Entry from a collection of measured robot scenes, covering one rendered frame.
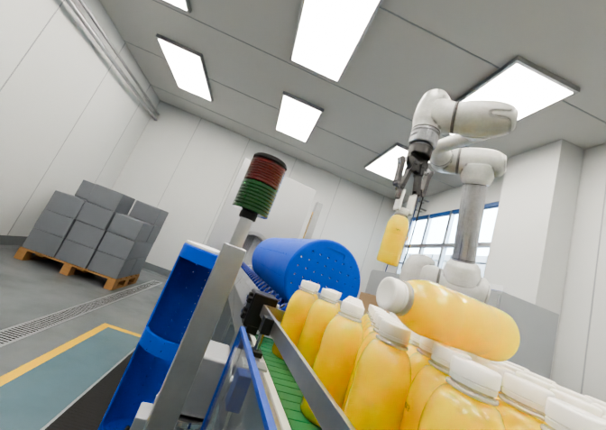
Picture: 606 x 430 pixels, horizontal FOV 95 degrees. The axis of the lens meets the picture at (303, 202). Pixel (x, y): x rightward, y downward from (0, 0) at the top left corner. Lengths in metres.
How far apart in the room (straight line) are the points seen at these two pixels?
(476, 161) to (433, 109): 0.56
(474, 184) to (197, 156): 5.75
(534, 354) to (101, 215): 4.71
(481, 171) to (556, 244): 2.40
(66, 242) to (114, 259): 0.61
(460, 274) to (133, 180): 6.19
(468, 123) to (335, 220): 5.59
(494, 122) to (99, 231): 4.34
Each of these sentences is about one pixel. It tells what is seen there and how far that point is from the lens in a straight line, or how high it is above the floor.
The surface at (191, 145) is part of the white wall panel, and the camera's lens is 6.65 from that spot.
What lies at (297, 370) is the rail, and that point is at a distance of 0.48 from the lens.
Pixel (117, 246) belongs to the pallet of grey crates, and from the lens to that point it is 4.43.
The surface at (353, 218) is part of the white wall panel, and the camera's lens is 6.61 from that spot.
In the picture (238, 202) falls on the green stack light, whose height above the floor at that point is 1.17.
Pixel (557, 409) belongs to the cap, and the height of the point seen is 1.07.
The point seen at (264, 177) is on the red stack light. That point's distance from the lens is 0.46.
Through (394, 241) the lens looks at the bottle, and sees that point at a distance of 0.88.
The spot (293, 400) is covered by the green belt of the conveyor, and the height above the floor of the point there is 0.90.
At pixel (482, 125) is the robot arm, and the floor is 1.68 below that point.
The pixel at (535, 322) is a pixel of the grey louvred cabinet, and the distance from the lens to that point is 2.72.
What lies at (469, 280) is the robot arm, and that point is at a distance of 1.52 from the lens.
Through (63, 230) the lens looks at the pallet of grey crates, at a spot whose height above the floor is 0.49.
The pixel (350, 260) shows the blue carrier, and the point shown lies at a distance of 1.03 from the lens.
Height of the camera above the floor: 1.10
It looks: 13 degrees up
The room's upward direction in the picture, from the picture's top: 21 degrees clockwise
